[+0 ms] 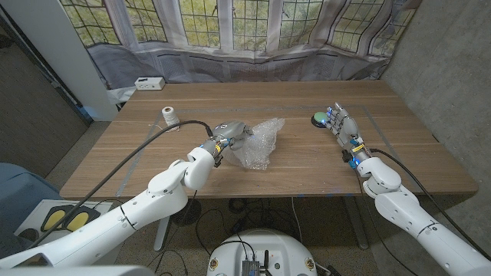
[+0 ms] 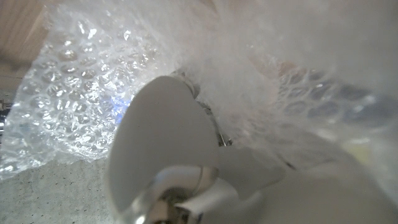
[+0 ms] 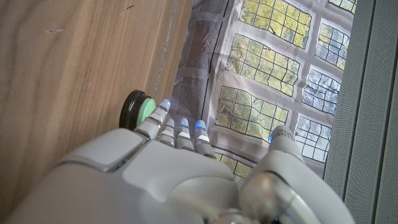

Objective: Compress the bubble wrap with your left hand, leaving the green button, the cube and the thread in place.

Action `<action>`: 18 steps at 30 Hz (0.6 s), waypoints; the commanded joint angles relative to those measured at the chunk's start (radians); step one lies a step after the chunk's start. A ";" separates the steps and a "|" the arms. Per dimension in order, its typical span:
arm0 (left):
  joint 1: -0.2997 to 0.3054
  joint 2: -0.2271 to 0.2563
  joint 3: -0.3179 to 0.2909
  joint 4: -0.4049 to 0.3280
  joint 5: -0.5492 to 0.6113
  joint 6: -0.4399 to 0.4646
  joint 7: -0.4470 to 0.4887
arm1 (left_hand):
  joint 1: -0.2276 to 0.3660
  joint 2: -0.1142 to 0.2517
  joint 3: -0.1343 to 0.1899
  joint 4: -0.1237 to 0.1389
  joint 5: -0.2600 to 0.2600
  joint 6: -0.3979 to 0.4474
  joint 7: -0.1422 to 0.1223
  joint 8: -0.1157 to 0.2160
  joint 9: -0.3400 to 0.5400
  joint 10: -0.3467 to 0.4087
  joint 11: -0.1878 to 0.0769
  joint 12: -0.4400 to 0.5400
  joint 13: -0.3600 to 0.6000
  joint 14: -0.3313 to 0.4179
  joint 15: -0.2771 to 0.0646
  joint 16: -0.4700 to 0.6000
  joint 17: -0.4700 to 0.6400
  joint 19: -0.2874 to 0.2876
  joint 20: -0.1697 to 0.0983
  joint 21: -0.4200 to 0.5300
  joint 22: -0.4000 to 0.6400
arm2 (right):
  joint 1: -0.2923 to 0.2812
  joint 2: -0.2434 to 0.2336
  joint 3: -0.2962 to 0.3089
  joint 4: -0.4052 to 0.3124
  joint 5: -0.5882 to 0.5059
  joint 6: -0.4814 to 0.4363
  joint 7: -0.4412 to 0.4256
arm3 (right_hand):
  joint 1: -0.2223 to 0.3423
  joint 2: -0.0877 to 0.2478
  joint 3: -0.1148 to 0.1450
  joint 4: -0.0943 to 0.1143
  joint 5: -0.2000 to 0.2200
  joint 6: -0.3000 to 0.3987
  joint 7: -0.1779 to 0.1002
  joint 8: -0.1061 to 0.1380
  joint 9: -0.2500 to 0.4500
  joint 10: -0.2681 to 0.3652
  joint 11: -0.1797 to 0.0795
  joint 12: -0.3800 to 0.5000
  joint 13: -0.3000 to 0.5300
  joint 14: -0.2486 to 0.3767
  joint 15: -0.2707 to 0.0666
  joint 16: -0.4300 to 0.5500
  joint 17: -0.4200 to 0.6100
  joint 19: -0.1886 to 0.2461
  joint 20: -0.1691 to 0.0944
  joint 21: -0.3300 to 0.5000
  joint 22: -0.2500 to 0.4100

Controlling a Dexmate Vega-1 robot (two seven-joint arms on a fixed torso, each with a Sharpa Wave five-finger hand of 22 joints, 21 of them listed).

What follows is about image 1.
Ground green button black base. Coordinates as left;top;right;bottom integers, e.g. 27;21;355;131
310;111;330;129

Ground clear bubble wrap sheet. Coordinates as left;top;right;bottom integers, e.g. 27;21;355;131
222;117;287;171

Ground white table leg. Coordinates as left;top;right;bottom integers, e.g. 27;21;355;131
153;214;173;251

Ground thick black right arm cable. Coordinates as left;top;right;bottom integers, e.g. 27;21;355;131
370;148;491;261

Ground dark shoe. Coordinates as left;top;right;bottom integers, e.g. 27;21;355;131
18;228;40;243

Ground black floor cable tangle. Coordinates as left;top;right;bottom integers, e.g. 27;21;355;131
195;197;304;258

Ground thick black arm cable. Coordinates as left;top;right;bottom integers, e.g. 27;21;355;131
370;148;491;261
28;120;214;248

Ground grey electronics box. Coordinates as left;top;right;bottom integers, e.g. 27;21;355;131
241;259;262;276

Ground grey table leg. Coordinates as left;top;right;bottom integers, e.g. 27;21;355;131
343;197;370;250

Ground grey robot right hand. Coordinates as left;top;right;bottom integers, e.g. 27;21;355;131
324;101;372;164

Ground black yellow foot pedal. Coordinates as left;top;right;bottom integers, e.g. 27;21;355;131
40;205;74;232
63;205;101;233

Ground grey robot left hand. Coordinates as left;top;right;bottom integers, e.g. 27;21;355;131
199;120;255;159

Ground white thread spool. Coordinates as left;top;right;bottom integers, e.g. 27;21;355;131
161;106;180;131

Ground person leg blue jeans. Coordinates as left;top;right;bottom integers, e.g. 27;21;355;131
0;229;39;260

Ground black round floor disc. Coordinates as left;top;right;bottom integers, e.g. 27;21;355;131
171;198;203;227

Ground printed window backdrop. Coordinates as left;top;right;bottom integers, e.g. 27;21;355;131
59;0;423;90

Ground white power strip box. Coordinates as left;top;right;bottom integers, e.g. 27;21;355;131
133;77;166;91

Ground white floor mat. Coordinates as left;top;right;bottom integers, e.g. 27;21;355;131
13;198;116;250

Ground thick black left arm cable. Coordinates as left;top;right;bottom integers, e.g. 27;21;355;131
28;120;214;248

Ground blue upholstered seat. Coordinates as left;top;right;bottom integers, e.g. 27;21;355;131
0;163;62;231

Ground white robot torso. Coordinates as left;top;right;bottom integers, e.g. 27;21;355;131
206;228;318;276

